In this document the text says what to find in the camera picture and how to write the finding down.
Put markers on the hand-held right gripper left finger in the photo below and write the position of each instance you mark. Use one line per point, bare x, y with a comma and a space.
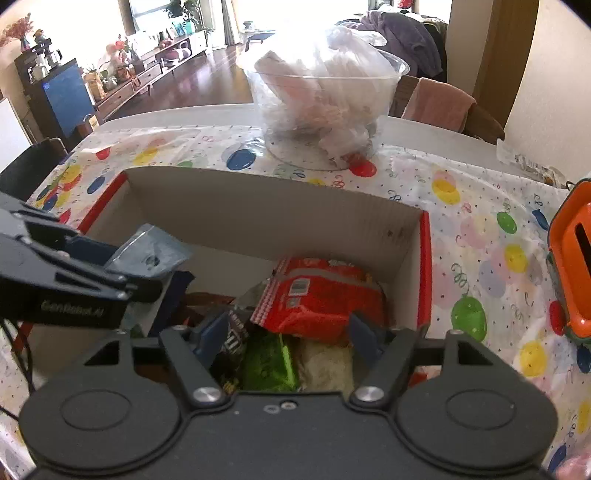
214, 339

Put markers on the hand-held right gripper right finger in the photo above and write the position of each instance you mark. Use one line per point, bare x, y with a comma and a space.
364, 344

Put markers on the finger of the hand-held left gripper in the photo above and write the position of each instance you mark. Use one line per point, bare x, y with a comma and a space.
138, 290
87, 251

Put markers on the dark brown candy packet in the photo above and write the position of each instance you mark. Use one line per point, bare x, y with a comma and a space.
233, 341

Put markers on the silver blue snack packet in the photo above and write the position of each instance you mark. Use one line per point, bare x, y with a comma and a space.
147, 251

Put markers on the pale yellow snack bag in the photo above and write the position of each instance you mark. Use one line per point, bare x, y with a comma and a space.
325, 364

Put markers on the green snack packet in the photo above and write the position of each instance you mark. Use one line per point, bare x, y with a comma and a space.
268, 364

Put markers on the red snack packet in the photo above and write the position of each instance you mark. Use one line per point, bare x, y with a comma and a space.
318, 300

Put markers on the red cardboard box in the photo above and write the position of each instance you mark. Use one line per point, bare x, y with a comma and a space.
277, 221

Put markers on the balloon print tablecloth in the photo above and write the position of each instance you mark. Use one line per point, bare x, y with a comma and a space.
485, 258

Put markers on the blue front cabinet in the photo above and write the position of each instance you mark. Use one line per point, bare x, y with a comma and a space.
64, 97

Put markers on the long wooden console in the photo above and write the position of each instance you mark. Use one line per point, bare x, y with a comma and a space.
147, 74

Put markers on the flower arrangement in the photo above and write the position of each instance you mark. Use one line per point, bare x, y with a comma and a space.
117, 60

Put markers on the coffee maker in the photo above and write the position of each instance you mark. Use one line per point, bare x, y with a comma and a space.
46, 57

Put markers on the clear plastic bowl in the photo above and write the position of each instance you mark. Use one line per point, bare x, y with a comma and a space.
277, 138

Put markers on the orange green plastic container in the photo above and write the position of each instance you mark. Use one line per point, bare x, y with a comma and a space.
572, 258

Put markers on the dried red flowers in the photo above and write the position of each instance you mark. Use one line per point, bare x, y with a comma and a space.
18, 30

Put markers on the clear plastic packet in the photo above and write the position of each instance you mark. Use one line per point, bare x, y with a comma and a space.
531, 161

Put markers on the pink cloth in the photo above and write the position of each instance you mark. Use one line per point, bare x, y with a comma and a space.
438, 104

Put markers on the wooden chair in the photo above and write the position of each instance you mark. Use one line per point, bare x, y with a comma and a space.
487, 122

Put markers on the clear bag of buns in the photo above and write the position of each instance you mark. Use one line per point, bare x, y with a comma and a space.
323, 78

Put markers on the grey purple cloth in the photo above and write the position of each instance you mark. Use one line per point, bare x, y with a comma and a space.
401, 39

